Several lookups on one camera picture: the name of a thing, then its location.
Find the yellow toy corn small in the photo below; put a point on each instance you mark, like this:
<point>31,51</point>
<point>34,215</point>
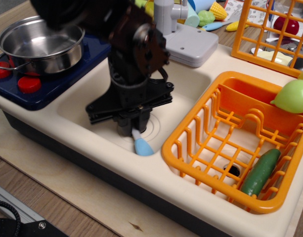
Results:
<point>232,27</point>

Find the mint toy cup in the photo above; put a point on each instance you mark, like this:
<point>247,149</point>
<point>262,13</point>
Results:
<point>192,19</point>

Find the stainless steel pan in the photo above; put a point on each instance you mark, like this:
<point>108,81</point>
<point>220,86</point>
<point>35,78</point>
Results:
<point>32,48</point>

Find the grey toy faucet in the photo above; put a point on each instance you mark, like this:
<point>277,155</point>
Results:
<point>188,45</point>

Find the orange upright grid basket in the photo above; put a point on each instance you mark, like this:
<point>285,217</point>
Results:
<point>276,19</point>

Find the orange dish rack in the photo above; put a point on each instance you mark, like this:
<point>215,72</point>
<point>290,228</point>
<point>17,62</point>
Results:
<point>226,132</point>

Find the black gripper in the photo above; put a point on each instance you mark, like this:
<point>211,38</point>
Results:
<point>123,103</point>

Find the light green toy pear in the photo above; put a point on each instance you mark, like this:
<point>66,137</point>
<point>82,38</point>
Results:
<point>290,97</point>

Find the silver pot lid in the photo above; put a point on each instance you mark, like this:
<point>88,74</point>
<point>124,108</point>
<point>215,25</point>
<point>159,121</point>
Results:
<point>288,44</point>

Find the cream toy sink unit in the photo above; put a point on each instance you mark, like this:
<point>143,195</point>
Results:
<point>65,120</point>

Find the red stove knob left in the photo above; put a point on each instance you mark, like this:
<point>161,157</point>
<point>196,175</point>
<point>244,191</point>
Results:
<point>4,73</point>

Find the plywood base board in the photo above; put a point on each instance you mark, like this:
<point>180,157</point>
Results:
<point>70,198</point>

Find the grey spoon with blue handle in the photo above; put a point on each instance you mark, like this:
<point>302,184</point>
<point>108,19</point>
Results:
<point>142,148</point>

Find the blue toy utensil handle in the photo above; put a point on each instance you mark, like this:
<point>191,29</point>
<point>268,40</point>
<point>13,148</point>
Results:
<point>215,25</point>

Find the green toy vegetable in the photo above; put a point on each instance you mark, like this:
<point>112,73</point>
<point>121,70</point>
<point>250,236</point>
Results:
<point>205,17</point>

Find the black bracket with screw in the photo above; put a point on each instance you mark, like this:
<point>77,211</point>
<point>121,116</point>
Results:
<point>8,227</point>

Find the red stove knob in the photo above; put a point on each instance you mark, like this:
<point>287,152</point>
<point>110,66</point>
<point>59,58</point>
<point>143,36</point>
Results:
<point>29,85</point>
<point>4,73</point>

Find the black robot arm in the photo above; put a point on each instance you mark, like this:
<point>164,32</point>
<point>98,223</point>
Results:
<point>136,60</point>

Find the red stove knob right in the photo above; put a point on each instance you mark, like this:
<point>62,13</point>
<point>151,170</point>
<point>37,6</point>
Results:
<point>29,85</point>

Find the green toy cucumber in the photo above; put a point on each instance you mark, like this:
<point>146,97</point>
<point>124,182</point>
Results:
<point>260,173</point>

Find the dark blue toy stove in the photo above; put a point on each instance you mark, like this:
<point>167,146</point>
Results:
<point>53,85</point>

